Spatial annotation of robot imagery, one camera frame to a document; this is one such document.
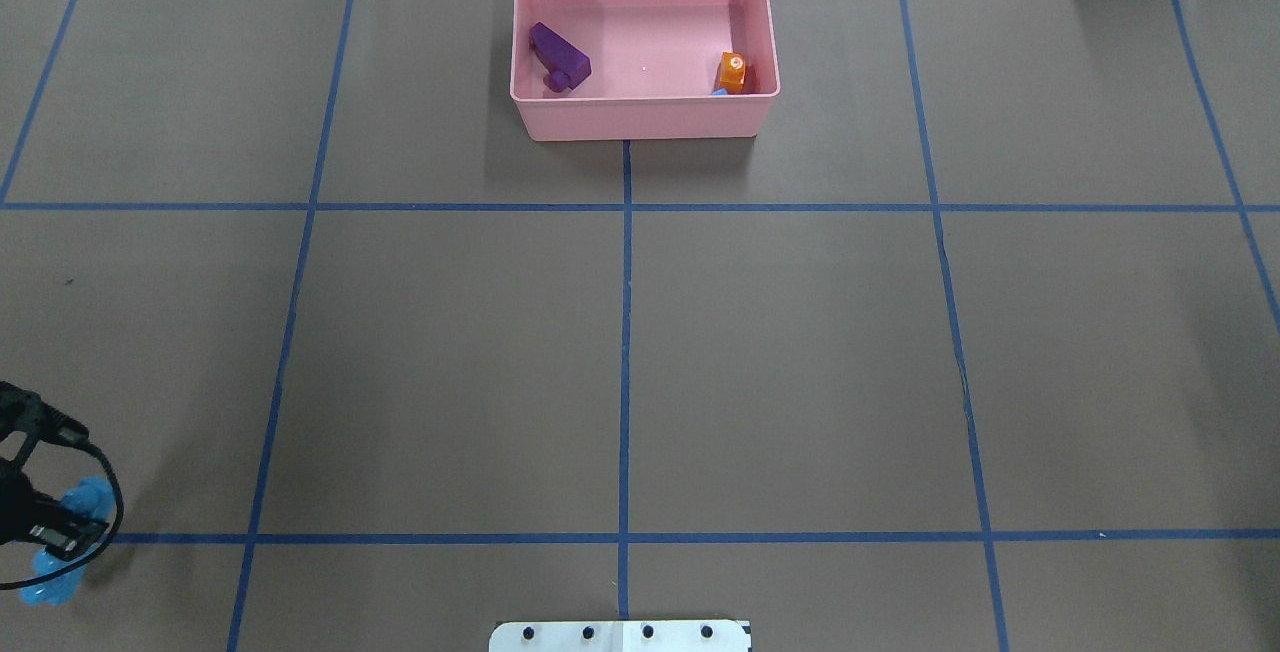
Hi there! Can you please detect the orange block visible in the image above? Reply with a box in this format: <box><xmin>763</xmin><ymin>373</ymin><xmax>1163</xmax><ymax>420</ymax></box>
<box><xmin>713</xmin><ymin>51</ymin><xmax>759</xmax><ymax>96</ymax></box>

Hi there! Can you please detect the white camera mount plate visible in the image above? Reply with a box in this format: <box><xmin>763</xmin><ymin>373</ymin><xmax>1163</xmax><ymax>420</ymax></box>
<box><xmin>488</xmin><ymin>619</ymin><xmax>754</xmax><ymax>651</ymax></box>

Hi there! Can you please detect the pink plastic box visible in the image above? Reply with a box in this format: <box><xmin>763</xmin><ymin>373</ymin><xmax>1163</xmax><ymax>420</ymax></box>
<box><xmin>509</xmin><ymin>0</ymin><xmax>781</xmax><ymax>142</ymax></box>

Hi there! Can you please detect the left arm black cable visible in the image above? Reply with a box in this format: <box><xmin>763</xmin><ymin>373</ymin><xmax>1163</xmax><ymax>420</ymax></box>
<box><xmin>0</xmin><ymin>421</ymin><xmax>125</xmax><ymax>591</ymax></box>

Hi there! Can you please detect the purple block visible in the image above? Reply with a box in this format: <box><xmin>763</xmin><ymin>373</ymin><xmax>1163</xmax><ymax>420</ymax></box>
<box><xmin>529</xmin><ymin>22</ymin><xmax>593</xmax><ymax>94</ymax></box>

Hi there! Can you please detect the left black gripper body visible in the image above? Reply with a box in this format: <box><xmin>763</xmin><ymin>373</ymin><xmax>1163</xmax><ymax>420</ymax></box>
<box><xmin>1</xmin><ymin>380</ymin><xmax>109</xmax><ymax>561</ymax></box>

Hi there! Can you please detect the long blue block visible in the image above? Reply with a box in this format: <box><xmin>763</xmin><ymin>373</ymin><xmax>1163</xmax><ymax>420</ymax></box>
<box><xmin>19</xmin><ymin>477</ymin><xmax>115</xmax><ymax>607</ymax></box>

